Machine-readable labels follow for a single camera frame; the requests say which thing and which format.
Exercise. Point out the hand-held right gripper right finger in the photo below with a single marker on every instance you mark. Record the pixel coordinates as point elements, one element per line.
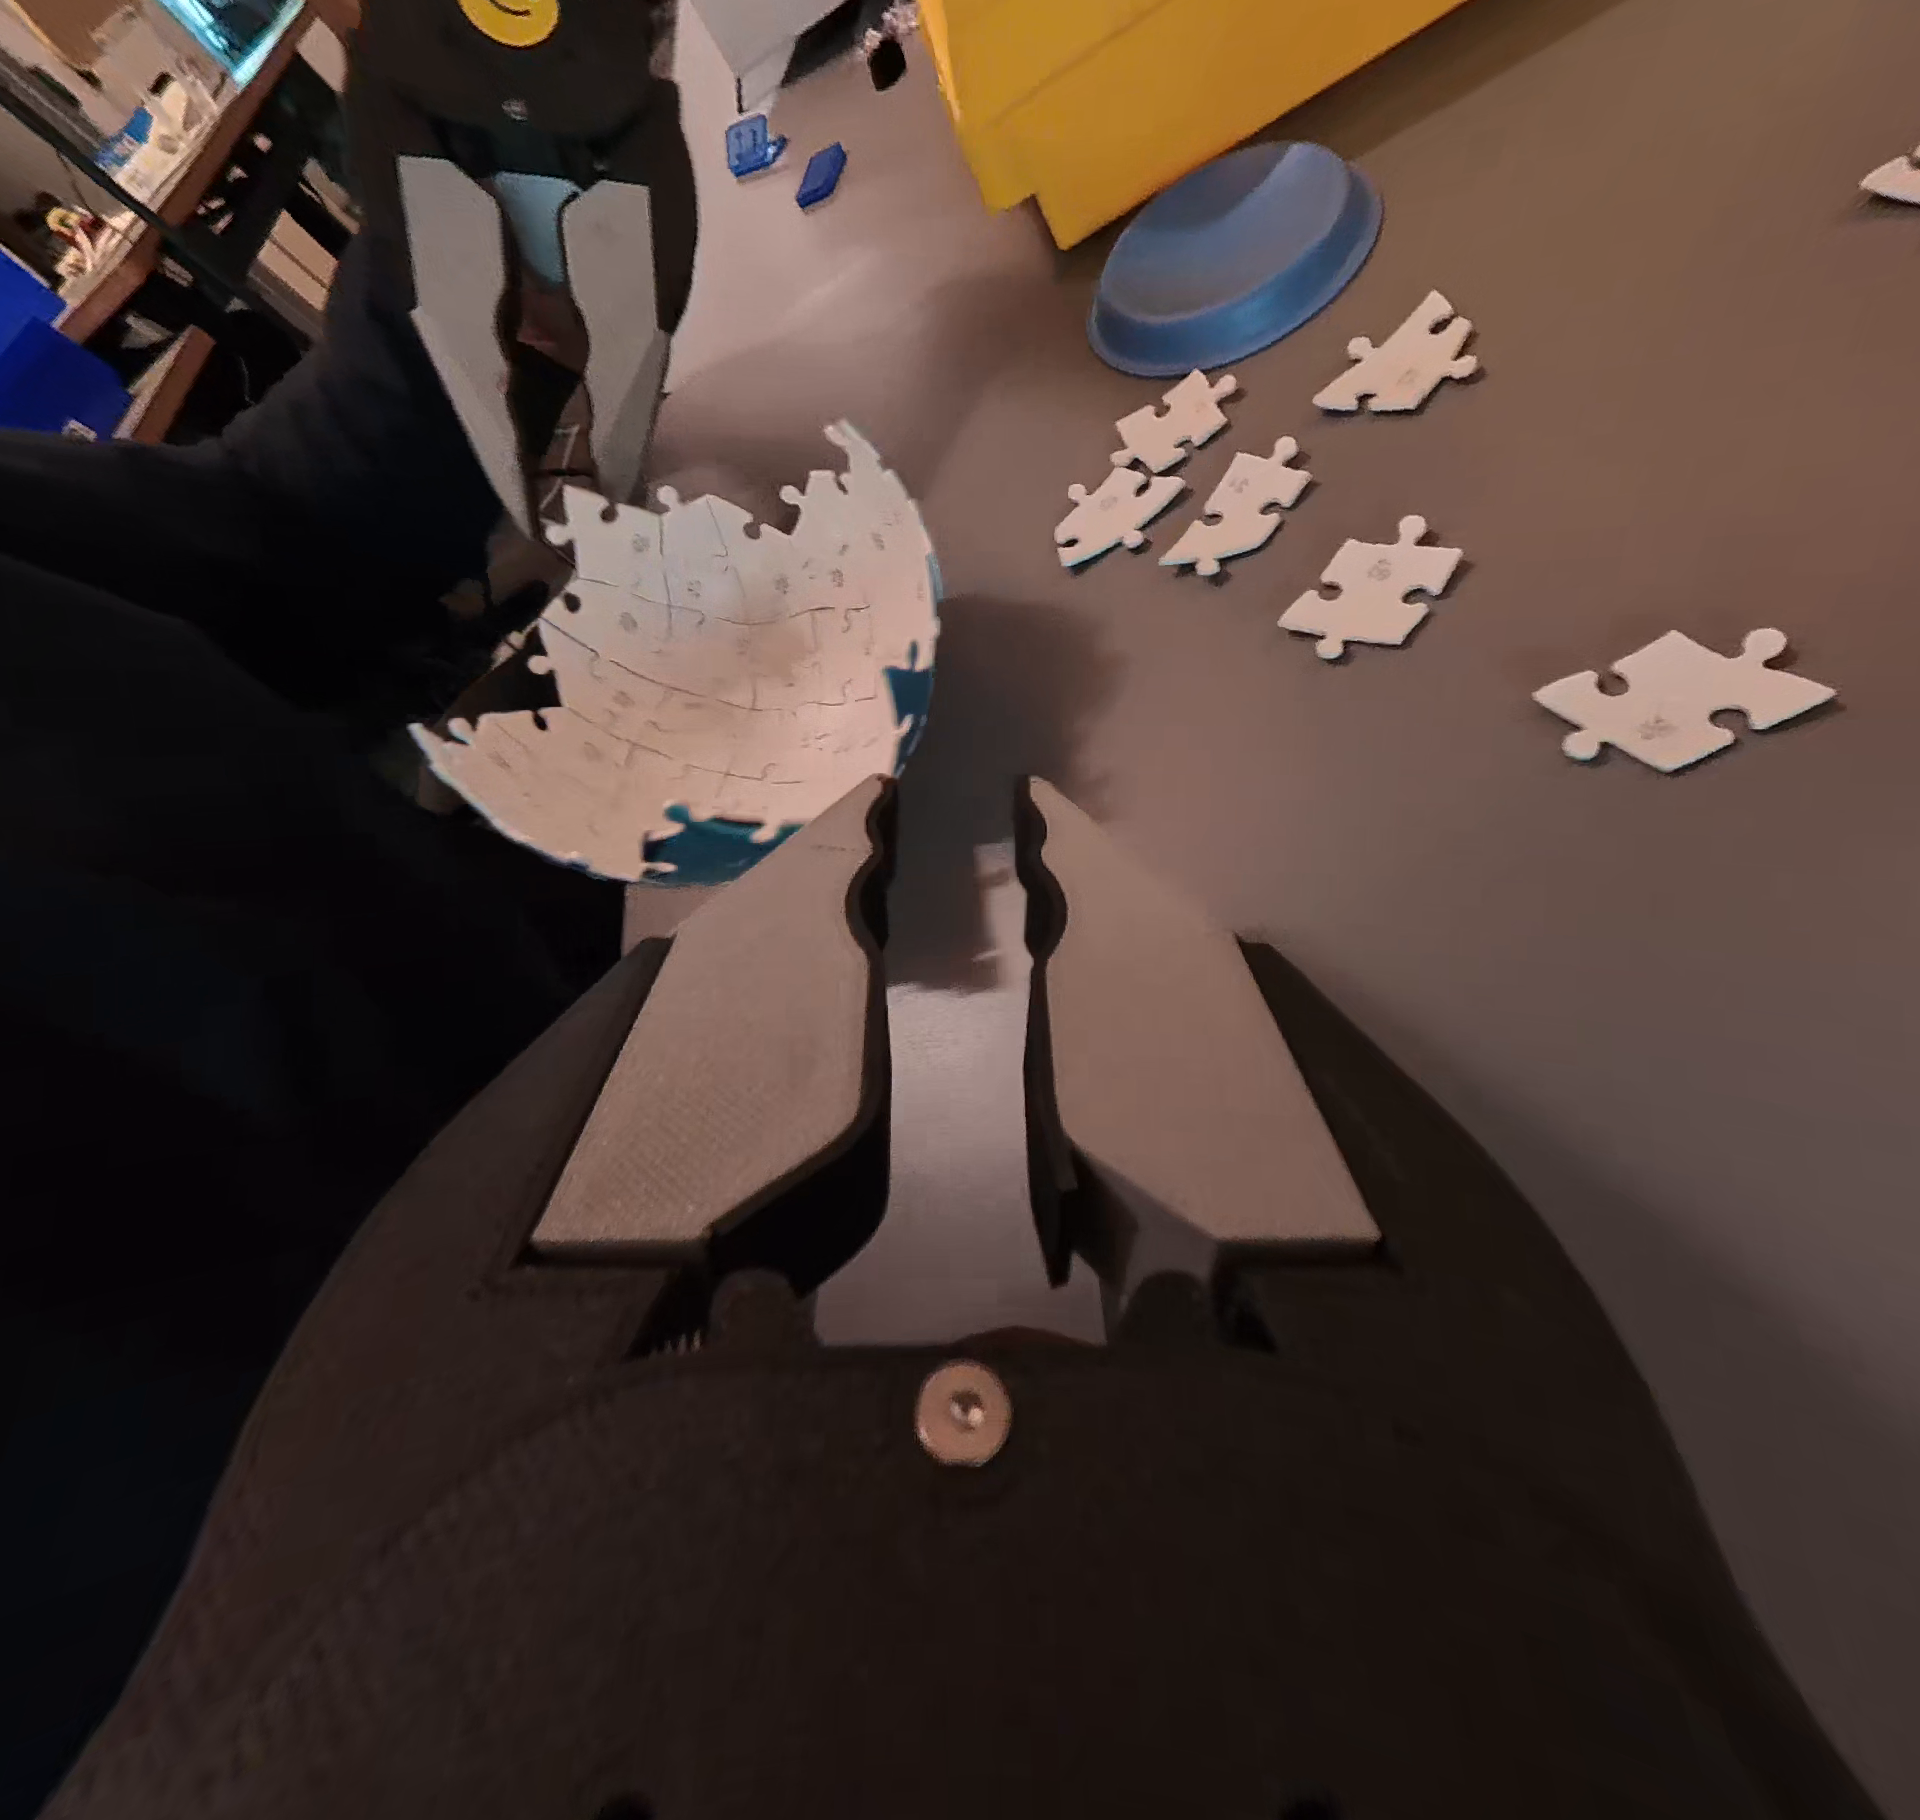
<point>1200,1084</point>

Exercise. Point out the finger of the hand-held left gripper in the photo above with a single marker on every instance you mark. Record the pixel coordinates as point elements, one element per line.
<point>614,305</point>
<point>459,291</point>

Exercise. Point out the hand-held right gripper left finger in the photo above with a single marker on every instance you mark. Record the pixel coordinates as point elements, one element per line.
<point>720,1084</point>

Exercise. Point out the partly built puzzle ball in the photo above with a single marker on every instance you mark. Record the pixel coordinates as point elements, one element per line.
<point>720,667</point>

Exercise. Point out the white puzzle pieces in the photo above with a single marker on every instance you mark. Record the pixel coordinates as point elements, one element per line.
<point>1667,703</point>

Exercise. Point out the yellow plastic bin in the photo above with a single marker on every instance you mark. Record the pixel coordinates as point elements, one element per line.
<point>1171,36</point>

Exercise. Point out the person's left forearm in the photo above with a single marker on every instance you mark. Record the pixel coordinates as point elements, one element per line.
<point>300,501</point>

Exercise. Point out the small blue puzzle piece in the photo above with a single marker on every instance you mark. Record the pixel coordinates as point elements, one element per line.
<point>821,178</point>
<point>755,146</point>

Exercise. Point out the blue plastic ball stand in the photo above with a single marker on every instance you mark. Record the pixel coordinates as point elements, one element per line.
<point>1231,269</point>

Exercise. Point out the cluttered wooden desk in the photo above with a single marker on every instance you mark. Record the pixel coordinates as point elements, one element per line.
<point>196,125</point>

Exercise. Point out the small black object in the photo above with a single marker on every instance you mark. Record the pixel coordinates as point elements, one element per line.
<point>886,63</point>

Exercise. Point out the blue storage bin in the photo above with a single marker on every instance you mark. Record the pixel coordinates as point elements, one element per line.
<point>23,298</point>
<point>53,381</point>

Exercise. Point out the person's dark clothed body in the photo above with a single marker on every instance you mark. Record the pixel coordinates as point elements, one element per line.
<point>226,1027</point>

